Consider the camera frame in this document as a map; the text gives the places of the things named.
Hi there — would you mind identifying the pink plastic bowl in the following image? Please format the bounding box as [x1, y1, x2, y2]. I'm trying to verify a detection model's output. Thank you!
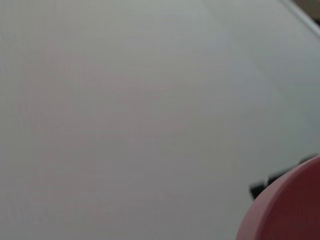
[236, 154, 320, 240]

